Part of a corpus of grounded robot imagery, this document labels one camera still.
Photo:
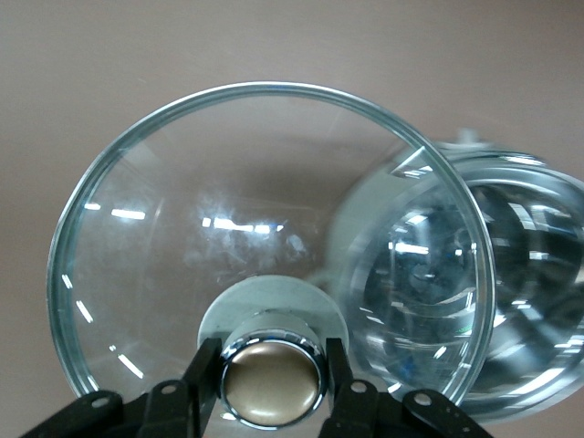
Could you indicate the glass pot lid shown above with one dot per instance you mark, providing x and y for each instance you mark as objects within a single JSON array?
[{"x": 182, "y": 205}]

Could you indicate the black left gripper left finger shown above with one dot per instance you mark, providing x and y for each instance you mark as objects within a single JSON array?
[{"x": 173, "y": 410}]

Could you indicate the stainless steel pot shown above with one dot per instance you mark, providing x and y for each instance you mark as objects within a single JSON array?
[{"x": 538, "y": 274}]

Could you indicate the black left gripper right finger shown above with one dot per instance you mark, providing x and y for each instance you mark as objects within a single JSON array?
[{"x": 365, "y": 415}]

